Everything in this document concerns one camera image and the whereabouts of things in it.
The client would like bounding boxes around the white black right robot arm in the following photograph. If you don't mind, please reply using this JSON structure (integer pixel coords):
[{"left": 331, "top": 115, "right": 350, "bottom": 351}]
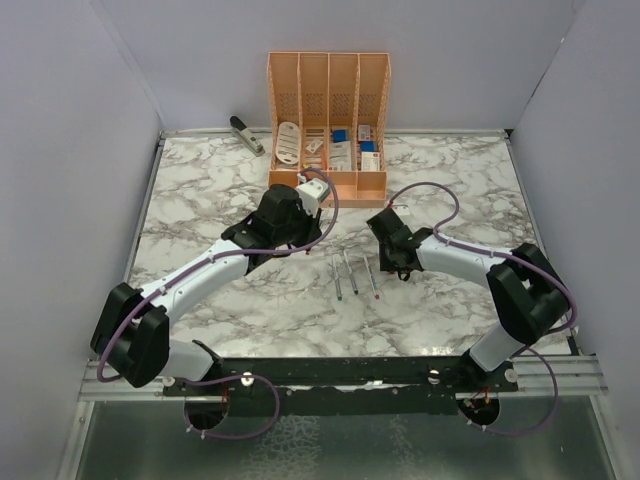
[{"left": 367, "top": 208, "right": 571, "bottom": 391}]

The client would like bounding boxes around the grey black stapler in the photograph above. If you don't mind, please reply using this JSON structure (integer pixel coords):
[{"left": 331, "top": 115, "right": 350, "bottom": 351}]
[{"left": 229, "top": 115, "right": 264, "bottom": 156}]

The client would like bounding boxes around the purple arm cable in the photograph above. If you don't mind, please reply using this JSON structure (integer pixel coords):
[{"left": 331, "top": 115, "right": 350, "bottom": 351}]
[
  {"left": 96, "top": 167, "right": 340, "bottom": 441},
  {"left": 387, "top": 181, "right": 576, "bottom": 438}
]

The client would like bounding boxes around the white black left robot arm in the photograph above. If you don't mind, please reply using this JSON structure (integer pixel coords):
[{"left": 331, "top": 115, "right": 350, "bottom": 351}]
[{"left": 90, "top": 179, "right": 330, "bottom": 395}]

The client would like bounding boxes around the pink tipped white pen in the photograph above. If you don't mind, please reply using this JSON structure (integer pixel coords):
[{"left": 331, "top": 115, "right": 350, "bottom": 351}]
[{"left": 363, "top": 254, "right": 380, "bottom": 300}]

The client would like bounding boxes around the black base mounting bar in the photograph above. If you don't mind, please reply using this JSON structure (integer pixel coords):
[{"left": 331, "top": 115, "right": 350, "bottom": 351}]
[{"left": 163, "top": 356, "right": 517, "bottom": 416}]

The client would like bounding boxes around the peach plastic desk organizer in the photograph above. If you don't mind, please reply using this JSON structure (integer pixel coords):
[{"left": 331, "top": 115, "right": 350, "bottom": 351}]
[{"left": 267, "top": 51, "right": 391, "bottom": 208}]

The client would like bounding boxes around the green tipped white pen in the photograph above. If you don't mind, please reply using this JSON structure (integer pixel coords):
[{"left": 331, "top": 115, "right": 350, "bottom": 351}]
[{"left": 331, "top": 254, "right": 343, "bottom": 301}]

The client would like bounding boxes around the blue tipped white pen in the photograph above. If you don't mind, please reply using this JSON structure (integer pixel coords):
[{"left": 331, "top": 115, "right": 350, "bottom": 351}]
[{"left": 342, "top": 250, "right": 359, "bottom": 295}]

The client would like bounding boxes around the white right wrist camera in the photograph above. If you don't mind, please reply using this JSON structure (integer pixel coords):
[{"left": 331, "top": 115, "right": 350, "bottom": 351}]
[{"left": 386, "top": 202, "right": 411, "bottom": 218}]

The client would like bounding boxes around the white red labelled box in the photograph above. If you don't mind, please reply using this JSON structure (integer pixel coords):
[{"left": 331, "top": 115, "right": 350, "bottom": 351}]
[{"left": 360, "top": 151, "right": 382, "bottom": 172}]

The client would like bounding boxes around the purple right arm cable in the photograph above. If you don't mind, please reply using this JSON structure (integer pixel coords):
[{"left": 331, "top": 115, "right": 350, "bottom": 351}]
[{"left": 387, "top": 181, "right": 576, "bottom": 438}]

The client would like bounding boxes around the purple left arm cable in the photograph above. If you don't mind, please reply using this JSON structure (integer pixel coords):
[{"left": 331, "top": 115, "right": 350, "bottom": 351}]
[{"left": 96, "top": 167, "right": 340, "bottom": 441}]

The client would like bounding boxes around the white oval label card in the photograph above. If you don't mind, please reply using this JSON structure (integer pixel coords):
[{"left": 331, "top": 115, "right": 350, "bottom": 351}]
[{"left": 274, "top": 121, "right": 301, "bottom": 166}]

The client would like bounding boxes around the blue small box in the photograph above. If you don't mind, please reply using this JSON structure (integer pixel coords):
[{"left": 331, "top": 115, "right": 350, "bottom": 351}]
[{"left": 331, "top": 128, "right": 349, "bottom": 143}]

